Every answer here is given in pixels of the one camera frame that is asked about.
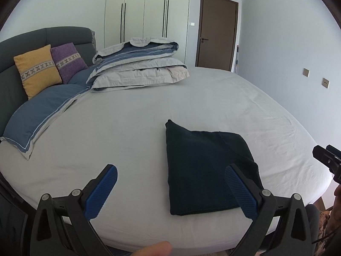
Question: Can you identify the dark green knit sweater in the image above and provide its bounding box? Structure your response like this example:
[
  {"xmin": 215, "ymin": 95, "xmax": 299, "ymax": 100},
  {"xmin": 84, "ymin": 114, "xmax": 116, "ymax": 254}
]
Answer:
[{"xmin": 165, "ymin": 120, "xmax": 263, "ymax": 215}]

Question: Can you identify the person's right hand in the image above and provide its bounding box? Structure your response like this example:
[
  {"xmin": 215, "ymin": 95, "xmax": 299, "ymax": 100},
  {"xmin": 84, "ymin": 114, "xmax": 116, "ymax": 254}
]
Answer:
[{"xmin": 328, "ymin": 185, "xmax": 341, "ymax": 232}]

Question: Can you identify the person's left hand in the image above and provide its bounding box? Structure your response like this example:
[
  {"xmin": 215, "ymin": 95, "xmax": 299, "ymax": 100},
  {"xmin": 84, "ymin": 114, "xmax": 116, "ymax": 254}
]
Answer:
[{"xmin": 131, "ymin": 241, "xmax": 172, "ymax": 256}]

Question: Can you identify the blue grey pillow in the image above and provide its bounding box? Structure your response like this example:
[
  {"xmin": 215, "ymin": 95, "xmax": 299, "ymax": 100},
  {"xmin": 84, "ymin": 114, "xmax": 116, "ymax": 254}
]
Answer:
[{"xmin": 1, "ymin": 65, "xmax": 95, "ymax": 160}]

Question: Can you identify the dark grey bed headboard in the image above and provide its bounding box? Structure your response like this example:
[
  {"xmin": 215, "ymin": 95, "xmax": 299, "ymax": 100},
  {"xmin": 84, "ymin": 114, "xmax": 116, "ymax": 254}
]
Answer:
[{"xmin": 0, "ymin": 26, "xmax": 97, "ymax": 133}]

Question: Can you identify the yellow patterned cushion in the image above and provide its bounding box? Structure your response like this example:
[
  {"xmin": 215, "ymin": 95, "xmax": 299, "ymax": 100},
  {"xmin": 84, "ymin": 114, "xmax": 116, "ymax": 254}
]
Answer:
[{"xmin": 13, "ymin": 45, "xmax": 62, "ymax": 99}]

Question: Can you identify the purple patterned cushion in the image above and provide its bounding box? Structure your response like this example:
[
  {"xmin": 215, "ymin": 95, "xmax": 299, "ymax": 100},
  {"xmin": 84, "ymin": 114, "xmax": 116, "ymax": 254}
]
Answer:
[{"xmin": 50, "ymin": 43, "xmax": 88, "ymax": 84}]

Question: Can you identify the brown wooden door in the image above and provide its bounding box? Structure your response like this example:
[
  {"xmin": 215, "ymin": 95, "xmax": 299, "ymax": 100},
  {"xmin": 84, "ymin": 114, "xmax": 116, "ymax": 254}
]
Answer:
[{"xmin": 195, "ymin": 0, "xmax": 239, "ymax": 71}]

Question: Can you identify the folded grey blue duvet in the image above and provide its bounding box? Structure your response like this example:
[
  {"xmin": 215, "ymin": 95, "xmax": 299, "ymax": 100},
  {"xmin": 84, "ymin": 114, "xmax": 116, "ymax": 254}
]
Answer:
[{"xmin": 87, "ymin": 38, "xmax": 190, "ymax": 92}]

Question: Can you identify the white wardrobe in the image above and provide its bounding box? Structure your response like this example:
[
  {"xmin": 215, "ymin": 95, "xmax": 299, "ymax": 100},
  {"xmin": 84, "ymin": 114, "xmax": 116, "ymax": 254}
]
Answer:
[{"xmin": 104, "ymin": 0, "xmax": 190, "ymax": 62}]

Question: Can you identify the black cable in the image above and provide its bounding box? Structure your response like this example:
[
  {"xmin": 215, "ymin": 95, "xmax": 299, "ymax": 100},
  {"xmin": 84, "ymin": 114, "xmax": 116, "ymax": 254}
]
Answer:
[{"xmin": 311, "ymin": 226, "xmax": 341, "ymax": 244}]

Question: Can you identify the lower beige wall socket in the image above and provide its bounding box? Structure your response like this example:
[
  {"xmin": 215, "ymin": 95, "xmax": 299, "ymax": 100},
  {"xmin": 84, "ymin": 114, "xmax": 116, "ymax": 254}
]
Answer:
[{"xmin": 322, "ymin": 78, "xmax": 329, "ymax": 88}]

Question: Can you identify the beige wall socket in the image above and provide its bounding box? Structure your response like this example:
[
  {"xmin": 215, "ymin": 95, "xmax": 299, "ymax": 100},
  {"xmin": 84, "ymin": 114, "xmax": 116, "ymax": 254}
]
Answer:
[
  {"xmin": 322, "ymin": 78, "xmax": 329, "ymax": 88},
  {"xmin": 303, "ymin": 68, "xmax": 310, "ymax": 77}
]

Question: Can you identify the upper beige wall socket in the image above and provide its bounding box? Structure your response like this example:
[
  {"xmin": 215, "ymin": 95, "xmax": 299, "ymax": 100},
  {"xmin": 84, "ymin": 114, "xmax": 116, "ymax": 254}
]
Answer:
[{"xmin": 303, "ymin": 68, "xmax": 310, "ymax": 77}]

